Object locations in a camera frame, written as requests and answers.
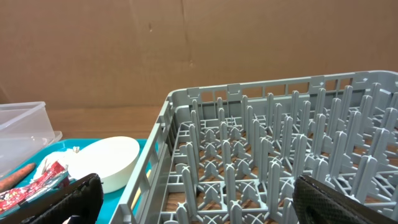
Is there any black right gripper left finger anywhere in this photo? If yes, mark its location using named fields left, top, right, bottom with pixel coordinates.
left=19, top=173, right=104, bottom=224

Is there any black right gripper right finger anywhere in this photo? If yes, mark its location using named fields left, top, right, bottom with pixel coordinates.
left=293, top=175, right=397, bottom=224

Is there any white bowl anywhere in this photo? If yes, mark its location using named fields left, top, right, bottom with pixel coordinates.
left=68, top=136, right=140, bottom=194

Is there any wooden chopstick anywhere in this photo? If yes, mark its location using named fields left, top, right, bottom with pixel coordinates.
left=131, top=169, right=151, bottom=210

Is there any grey dishwasher rack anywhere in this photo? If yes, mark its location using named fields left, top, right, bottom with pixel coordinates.
left=111, top=70, right=397, bottom=223

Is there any teal plastic tray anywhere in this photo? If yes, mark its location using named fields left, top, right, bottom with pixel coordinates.
left=0, top=138, right=148, bottom=224

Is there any red snack wrapper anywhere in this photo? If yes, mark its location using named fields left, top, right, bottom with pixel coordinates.
left=1, top=162, right=70, bottom=218

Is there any crumpled white tissue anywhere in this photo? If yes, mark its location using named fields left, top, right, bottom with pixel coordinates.
left=30, top=146, right=80, bottom=183

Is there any orange carrot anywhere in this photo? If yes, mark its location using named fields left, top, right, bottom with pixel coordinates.
left=1, top=163, right=36, bottom=192

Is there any clear plastic container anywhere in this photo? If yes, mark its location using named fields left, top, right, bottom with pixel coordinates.
left=1, top=101, right=62, bottom=178

